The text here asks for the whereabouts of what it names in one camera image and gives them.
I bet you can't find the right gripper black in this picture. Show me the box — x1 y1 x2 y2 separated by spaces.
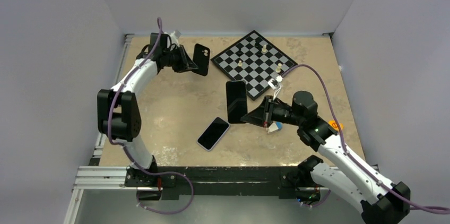
241 95 304 127

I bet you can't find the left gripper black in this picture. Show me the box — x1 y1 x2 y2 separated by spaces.
162 45 198 73

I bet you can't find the black phone case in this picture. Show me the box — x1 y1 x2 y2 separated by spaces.
193 44 211 76

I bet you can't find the black phone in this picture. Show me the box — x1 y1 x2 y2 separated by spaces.
226 81 248 124

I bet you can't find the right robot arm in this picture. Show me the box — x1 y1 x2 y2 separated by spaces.
241 91 411 223

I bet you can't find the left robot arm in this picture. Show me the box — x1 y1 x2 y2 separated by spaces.
97 31 198 186

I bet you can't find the white blue toy block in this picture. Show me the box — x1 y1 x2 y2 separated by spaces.
266 122 283 134

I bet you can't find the white chess piece front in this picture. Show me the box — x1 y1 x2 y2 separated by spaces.
275 63 282 74

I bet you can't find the black white chessboard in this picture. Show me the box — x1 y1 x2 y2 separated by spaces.
211 30 298 100

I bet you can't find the black chess piece back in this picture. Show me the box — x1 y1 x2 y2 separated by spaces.
255 42 263 57

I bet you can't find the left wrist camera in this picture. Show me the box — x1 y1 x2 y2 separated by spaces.
169 30 181 42

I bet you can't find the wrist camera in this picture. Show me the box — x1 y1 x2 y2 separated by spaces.
169 30 181 42
267 75 283 100

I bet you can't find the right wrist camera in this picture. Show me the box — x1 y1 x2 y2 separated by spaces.
267 75 283 100

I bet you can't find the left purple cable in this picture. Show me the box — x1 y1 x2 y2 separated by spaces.
105 17 195 216

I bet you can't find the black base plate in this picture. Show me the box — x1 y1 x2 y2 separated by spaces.
124 166 326 204

